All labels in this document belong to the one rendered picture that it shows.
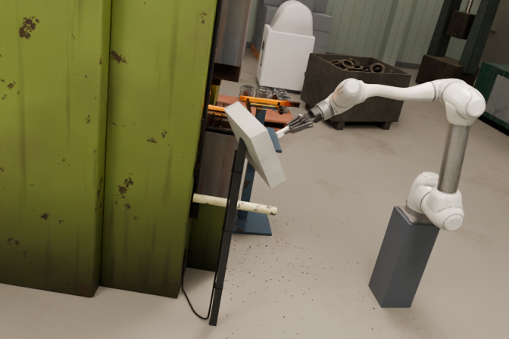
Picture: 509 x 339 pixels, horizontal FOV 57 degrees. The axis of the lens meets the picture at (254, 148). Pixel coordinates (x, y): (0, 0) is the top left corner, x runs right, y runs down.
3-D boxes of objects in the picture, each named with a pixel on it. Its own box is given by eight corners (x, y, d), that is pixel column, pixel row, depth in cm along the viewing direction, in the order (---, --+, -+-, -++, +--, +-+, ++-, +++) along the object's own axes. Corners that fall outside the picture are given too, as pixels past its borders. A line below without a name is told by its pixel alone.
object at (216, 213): (225, 237, 324) (235, 178, 306) (218, 272, 289) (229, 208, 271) (145, 225, 323) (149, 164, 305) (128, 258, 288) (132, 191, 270)
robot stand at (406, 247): (395, 285, 306) (423, 207, 283) (410, 307, 288) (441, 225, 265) (367, 285, 302) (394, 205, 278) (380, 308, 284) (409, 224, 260)
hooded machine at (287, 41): (296, 84, 737) (313, 2, 688) (305, 95, 685) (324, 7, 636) (251, 79, 722) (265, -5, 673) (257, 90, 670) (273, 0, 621)
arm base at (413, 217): (420, 204, 285) (423, 197, 283) (438, 225, 265) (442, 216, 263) (392, 203, 281) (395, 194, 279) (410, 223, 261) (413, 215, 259)
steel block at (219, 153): (235, 178, 306) (245, 114, 288) (229, 207, 271) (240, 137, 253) (150, 163, 304) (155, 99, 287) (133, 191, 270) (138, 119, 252)
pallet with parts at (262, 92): (282, 110, 603) (287, 87, 591) (297, 134, 534) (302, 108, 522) (196, 101, 580) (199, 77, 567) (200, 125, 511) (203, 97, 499)
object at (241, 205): (275, 213, 249) (277, 204, 247) (275, 218, 245) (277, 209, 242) (194, 199, 249) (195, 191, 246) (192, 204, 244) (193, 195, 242)
